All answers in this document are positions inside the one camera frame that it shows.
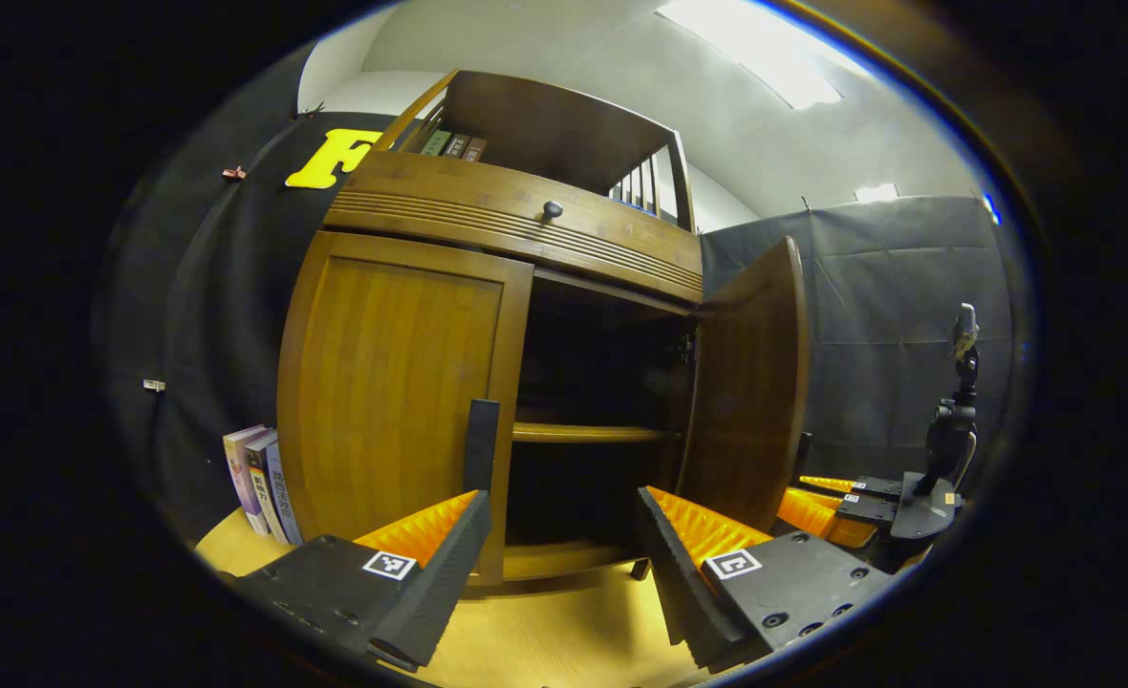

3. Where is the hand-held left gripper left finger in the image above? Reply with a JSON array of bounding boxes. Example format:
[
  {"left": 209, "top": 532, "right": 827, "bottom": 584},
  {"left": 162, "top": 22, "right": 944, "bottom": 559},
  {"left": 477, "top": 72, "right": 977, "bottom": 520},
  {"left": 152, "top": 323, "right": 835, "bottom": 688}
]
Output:
[{"left": 218, "top": 489, "right": 493, "bottom": 673}]

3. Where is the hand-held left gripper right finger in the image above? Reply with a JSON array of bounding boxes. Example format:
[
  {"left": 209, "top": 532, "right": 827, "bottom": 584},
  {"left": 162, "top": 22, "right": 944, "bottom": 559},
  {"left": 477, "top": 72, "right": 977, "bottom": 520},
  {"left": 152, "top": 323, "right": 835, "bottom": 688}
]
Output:
[{"left": 635, "top": 485, "right": 895, "bottom": 675}]

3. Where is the wooden shoe cabinet door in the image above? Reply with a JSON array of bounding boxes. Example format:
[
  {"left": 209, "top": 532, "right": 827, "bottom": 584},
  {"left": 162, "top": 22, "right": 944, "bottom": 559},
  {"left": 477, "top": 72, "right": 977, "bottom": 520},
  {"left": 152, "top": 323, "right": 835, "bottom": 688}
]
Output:
[
  {"left": 275, "top": 229, "right": 534, "bottom": 586},
  {"left": 676, "top": 236, "right": 811, "bottom": 534}
]

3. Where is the wooden double-door shoe cabinet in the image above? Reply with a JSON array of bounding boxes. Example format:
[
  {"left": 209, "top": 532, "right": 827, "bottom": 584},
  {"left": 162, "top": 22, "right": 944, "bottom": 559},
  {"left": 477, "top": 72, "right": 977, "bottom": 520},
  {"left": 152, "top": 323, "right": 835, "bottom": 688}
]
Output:
[{"left": 275, "top": 69, "right": 811, "bottom": 589}]

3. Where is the wooden cabinet shelf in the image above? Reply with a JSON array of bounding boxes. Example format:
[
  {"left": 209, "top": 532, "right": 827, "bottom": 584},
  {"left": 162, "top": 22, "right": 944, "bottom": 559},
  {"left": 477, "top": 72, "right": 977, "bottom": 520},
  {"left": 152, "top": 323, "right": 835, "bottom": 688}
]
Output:
[{"left": 511, "top": 423, "right": 684, "bottom": 444}]

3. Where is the wooden cabinet drawer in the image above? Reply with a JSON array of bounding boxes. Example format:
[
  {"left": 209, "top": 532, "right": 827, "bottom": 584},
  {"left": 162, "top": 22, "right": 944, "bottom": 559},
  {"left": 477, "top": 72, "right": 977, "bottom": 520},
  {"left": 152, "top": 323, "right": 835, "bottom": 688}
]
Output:
[{"left": 323, "top": 150, "right": 705, "bottom": 305}]

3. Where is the black backdrop cloth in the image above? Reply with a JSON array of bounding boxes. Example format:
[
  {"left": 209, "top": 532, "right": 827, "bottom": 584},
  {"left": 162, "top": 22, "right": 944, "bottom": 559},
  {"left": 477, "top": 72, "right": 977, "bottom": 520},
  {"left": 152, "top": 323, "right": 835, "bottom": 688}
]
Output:
[{"left": 96, "top": 48, "right": 1016, "bottom": 536}]

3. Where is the blue spine book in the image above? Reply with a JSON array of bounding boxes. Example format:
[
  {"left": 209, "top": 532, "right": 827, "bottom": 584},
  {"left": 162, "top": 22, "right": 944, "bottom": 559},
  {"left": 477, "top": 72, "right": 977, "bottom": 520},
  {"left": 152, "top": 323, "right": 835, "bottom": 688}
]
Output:
[{"left": 266, "top": 440, "right": 304, "bottom": 548}]

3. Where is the dark spine book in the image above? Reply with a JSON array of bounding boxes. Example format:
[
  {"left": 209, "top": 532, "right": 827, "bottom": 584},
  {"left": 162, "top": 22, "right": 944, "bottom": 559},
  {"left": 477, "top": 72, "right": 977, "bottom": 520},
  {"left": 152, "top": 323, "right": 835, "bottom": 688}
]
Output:
[{"left": 244, "top": 432, "right": 288, "bottom": 544}]

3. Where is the white purple book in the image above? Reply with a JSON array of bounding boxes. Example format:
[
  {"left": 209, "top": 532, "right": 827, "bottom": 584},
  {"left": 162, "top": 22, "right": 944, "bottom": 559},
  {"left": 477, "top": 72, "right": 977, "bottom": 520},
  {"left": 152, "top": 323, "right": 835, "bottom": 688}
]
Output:
[{"left": 223, "top": 425, "right": 273, "bottom": 536}]

